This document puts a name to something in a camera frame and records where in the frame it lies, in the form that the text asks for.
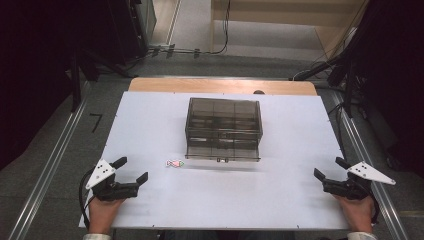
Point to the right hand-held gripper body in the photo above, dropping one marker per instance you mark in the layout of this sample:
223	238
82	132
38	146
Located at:
353	185

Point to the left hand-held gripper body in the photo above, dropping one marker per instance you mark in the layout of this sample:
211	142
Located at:
111	190

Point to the person's left hand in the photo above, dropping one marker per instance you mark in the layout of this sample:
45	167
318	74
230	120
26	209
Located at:
102	212

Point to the person's right hand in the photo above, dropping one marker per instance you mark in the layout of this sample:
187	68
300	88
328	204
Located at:
356	213

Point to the small colourful wrapped candy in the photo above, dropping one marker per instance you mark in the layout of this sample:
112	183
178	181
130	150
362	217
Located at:
175	163

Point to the white table board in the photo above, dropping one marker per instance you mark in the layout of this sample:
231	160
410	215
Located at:
266	193

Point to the black metal stand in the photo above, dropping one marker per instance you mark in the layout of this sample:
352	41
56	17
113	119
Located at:
348	86
76	83

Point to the transparent grey drawer box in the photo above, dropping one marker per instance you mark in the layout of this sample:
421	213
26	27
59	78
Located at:
223	128

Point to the black curtain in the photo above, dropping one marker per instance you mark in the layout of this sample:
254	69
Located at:
396	83
30	66

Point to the light wooden furniture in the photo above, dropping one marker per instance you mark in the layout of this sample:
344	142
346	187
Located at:
283	13

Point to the metal floor rail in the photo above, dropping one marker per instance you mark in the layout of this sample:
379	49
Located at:
50	166
370	160

